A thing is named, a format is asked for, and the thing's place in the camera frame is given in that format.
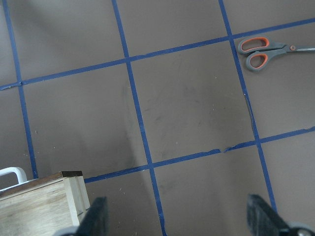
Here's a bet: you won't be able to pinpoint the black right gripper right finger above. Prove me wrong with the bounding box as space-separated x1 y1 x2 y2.
247 194 290 236

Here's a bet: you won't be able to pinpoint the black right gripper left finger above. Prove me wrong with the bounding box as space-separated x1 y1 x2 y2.
78 197 108 236

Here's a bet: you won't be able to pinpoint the light wooden drawer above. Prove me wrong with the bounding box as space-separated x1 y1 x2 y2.
0 171 90 236

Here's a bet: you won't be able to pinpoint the grey orange scissors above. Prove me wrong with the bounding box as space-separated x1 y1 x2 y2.
237 35 315 72

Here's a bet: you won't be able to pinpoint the white drawer handle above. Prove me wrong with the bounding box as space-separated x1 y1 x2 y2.
0 167 28 184

